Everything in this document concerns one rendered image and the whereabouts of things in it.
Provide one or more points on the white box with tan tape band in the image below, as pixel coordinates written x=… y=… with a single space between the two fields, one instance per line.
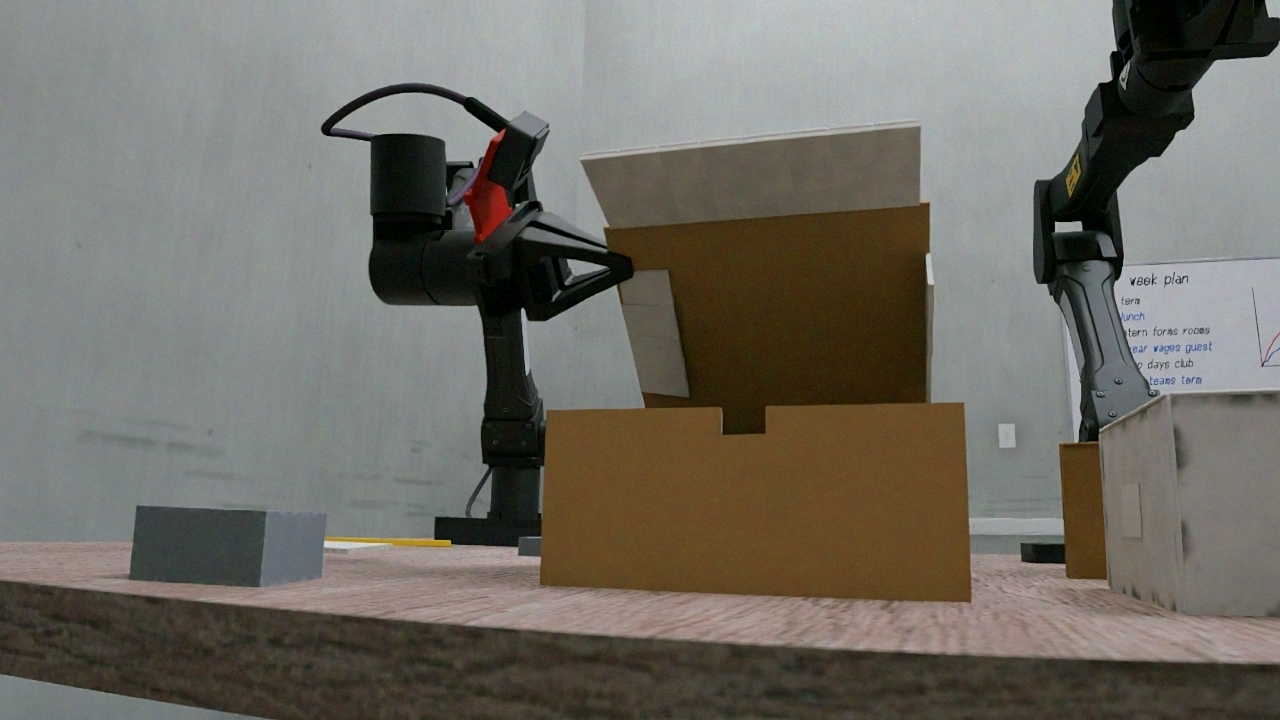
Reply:
x=1191 y=502

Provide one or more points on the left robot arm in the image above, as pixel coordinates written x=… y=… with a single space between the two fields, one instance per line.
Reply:
x=1111 y=383

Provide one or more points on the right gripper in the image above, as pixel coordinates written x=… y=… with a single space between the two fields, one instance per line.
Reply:
x=518 y=242

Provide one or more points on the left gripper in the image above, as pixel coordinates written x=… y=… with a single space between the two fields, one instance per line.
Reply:
x=1156 y=42

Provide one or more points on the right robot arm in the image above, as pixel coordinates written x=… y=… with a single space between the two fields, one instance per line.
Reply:
x=409 y=176

